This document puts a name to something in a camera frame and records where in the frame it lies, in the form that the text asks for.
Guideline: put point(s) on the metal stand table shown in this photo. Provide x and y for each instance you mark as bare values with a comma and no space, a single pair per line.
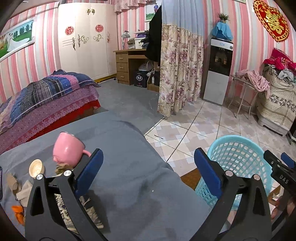
240,100

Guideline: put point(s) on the grey table cloth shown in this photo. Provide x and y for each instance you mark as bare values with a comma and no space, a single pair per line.
136,194

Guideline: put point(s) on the floral curtain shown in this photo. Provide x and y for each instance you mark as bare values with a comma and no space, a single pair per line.
181,67

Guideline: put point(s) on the person hand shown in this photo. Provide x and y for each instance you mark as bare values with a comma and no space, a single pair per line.
279,206

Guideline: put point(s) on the striped plaid blanket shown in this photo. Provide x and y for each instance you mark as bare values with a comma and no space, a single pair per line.
39,93

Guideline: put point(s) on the red heart wall decoration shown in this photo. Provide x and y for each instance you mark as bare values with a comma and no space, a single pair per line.
273,21

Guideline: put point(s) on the patterned snack bag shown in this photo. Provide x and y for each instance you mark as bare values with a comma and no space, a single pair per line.
81,209

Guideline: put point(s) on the blue cloth covered pot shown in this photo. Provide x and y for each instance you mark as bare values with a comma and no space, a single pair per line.
222,29

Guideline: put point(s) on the pink window valance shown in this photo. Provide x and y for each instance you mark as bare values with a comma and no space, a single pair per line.
121,5

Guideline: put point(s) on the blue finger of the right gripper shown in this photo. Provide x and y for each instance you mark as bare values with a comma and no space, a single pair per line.
288,160
273,161

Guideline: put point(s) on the light blue plastic basket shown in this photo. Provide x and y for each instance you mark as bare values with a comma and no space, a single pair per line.
241,156

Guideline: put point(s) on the small cream bowl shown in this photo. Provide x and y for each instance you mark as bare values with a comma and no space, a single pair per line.
36,167

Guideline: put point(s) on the small framed photo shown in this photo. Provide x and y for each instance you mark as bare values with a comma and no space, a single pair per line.
151,8

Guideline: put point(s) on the orange plastic lid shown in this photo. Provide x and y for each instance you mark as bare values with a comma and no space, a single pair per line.
19,214

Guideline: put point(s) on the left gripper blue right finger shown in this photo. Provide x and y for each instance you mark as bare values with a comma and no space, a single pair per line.
210,171

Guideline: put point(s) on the black hanging coat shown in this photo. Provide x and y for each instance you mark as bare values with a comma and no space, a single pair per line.
153,50

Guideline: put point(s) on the black box under desk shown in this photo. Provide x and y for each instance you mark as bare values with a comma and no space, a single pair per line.
140,79

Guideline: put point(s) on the white water dispenser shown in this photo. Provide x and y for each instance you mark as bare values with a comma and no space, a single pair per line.
221,53

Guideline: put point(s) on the red clothes pile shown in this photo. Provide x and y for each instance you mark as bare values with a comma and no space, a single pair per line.
280,60

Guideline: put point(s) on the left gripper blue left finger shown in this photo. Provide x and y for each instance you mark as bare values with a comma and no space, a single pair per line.
86,170

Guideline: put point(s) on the framed wedding photo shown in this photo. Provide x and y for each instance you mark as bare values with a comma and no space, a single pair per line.
17,38

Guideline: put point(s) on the grey cloth rag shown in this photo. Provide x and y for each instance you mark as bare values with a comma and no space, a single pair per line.
23,195

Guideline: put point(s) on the bed with purple cover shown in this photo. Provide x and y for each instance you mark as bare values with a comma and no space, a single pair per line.
69,108

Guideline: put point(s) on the brown paper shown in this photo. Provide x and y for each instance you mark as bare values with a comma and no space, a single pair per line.
62,167

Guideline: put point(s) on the white wardrobe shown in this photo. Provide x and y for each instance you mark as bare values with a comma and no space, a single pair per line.
87,37

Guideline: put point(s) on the desk lamp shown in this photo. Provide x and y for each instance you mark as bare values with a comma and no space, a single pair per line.
124,38

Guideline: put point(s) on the cardboard tube roll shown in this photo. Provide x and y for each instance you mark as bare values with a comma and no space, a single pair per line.
13,183

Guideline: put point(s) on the cloth covered furniture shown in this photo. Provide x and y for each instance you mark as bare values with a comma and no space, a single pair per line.
277,112

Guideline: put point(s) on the wooden desk with drawers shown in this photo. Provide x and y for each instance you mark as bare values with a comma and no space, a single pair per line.
128,62

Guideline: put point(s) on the pink piggy mug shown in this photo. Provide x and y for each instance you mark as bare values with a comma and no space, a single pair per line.
68,149

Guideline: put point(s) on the pink clothes on stand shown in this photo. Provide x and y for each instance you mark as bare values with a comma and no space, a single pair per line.
257,81

